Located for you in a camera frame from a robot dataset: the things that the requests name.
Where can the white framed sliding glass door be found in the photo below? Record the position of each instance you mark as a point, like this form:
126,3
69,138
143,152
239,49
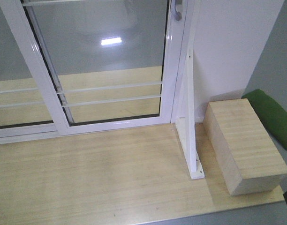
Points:
113,63

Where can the silver door handle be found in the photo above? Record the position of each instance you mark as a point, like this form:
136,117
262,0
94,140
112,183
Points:
176,9

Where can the light wooden block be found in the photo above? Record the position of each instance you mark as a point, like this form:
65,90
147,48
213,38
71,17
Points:
247,157

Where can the white fixed glass panel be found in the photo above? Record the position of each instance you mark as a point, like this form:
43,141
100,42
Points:
29,105

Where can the green sandbag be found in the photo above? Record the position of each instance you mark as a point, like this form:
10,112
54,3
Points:
271,114

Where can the white triangular support bracket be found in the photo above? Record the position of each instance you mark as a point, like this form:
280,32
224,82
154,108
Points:
185,122

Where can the white fixed door frame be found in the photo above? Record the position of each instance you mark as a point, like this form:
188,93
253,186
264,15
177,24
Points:
190,15

